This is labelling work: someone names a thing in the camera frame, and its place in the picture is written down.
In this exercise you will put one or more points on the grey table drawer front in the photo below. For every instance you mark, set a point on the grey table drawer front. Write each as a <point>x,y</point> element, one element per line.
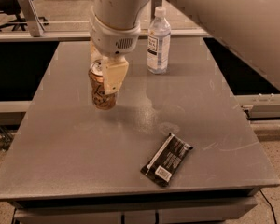
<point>206,211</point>

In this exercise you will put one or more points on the clear plastic water bottle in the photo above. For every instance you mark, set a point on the clear plastic water bottle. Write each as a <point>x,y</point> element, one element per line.
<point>158,42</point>

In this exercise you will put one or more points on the left metal bracket post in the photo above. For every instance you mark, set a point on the left metal bracket post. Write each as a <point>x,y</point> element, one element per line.
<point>35,27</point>

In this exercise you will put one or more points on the orange soda can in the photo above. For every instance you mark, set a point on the orange soda can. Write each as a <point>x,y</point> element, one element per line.
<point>100,99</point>

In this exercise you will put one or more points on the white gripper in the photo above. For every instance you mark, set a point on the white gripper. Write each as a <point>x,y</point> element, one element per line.
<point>112,41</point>

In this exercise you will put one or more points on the black rxbar chocolate wrapper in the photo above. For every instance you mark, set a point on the black rxbar chocolate wrapper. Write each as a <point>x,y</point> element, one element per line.
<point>165,162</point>

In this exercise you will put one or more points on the metal bracket post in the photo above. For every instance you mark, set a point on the metal bracket post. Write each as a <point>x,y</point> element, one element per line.
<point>154,4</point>
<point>35,27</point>

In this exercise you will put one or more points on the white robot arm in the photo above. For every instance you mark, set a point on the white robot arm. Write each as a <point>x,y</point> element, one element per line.
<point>248,28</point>

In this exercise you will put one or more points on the middle metal bracket post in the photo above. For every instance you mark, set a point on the middle metal bracket post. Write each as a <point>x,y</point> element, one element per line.
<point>154,4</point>

